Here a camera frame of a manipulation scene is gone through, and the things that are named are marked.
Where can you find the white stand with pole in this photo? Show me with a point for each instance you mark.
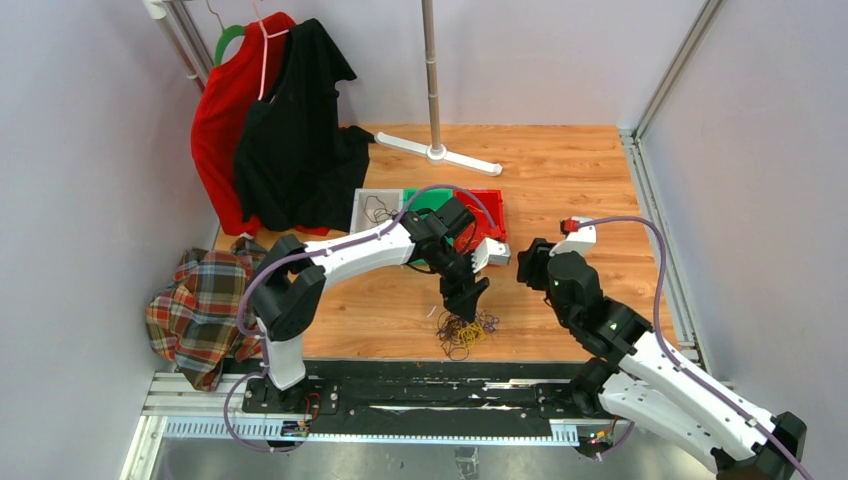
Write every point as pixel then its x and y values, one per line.
pixel 435 152

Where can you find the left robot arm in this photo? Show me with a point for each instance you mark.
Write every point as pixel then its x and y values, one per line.
pixel 285 292

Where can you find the plaid flannel shirt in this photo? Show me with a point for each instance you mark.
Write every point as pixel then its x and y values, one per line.
pixel 192 322

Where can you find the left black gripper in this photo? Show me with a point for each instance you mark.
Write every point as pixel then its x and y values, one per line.
pixel 461 297

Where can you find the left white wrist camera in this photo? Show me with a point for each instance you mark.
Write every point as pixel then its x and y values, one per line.
pixel 490 252

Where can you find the aluminium corner frame post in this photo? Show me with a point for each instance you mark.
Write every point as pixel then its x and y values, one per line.
pixel 676 67

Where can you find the white clothes rack pole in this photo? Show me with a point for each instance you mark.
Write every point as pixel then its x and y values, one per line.
pixel 180 29

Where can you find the pink clothes hanger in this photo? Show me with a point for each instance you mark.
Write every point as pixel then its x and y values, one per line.
pixel 267 36

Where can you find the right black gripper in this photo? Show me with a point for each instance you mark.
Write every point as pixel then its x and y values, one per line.
pixel 532 261

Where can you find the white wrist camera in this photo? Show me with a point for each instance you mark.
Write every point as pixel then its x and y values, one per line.
pixel 577 238
pixel 490 252

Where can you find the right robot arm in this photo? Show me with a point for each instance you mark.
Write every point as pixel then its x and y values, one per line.
pixel 634 373

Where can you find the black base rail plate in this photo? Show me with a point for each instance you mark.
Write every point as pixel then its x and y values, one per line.
pixel 436 399

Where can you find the black shirt on hanger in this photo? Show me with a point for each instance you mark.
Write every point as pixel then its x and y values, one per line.
pixel 295 165

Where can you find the red plastic bin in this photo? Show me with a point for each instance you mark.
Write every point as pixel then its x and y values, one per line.
pixel 487 206

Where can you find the green plastic bin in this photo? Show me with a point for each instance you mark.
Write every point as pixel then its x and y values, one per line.
pixel 431 200

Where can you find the white plastic bin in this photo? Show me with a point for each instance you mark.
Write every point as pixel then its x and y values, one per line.
pixel 372 207

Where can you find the green clothes hanger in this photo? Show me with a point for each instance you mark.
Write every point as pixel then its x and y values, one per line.
pixel 228 34

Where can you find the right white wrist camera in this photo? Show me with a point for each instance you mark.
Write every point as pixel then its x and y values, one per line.
pixel 577 238

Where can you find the red shirt on hanger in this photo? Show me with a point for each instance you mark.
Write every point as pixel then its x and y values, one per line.
pixel 220 118

